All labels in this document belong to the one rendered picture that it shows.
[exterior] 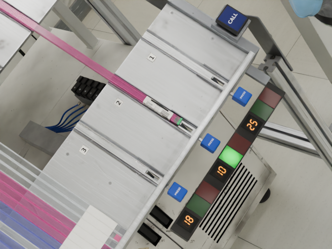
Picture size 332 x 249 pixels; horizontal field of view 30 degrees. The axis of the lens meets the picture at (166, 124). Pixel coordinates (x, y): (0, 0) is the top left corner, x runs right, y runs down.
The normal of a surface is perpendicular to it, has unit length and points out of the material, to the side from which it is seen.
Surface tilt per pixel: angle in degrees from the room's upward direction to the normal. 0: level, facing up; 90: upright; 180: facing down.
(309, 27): 90
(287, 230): 0
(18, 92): 0
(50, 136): 0
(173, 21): 43
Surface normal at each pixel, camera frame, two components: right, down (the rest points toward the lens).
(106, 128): 0.04, -0.25
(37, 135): -0.54, -0.56
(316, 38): -0.55, 0.80
